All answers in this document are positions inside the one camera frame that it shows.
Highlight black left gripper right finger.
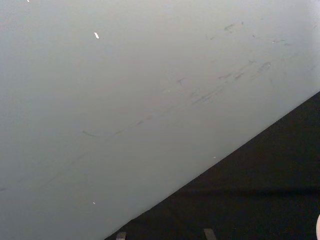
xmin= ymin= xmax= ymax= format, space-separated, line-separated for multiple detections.
xmin=203 ymin=227 xmax=217 ymax=240

